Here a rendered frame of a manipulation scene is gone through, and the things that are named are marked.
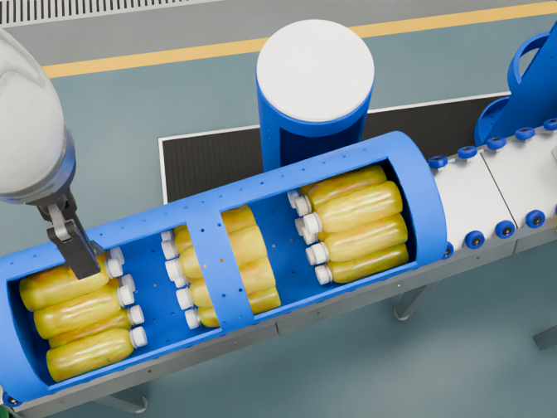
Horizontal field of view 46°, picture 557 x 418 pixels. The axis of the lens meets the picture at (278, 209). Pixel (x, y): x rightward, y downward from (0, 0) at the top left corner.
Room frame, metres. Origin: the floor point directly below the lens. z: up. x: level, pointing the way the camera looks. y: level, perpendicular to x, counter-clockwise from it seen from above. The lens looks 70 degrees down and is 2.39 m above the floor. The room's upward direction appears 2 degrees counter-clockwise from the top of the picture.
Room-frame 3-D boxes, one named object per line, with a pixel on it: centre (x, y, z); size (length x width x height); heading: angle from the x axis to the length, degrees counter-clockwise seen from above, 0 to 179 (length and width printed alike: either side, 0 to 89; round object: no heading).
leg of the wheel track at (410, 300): (0.47, -0.43, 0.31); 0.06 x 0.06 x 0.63; 17
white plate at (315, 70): (0.85, -0.10, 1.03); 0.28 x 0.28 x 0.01
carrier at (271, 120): (0.85, -0.10, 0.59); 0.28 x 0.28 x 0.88
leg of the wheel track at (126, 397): (0.18, 0.51, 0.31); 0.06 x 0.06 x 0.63; 17
